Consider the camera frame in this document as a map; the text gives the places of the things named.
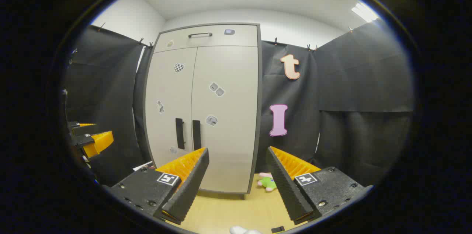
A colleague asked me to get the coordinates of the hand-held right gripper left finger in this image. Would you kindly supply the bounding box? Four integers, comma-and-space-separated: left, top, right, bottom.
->
103, 147, 210, 225

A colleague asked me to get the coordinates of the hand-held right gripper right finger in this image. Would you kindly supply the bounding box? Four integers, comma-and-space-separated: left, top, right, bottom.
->
266, 146, 373, 226

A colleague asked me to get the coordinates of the grey cabinet door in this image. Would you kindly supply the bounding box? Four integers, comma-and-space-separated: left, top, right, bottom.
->
145, 47, 198, 168
191, 45, 258, 194

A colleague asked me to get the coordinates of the grey double-door shoe cabinet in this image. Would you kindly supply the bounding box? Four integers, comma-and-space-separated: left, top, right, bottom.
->
143, 23, 263, 195

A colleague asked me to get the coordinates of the grey cabinet drawer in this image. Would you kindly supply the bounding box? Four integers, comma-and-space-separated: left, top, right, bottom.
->
154, 25, 258, 53

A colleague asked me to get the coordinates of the pink green plush toy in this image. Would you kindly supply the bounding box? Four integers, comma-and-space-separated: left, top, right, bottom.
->
257, 172, 277, 192

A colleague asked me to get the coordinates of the black backdrop cloth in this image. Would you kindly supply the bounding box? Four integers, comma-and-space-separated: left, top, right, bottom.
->
63, 18, 415, 186

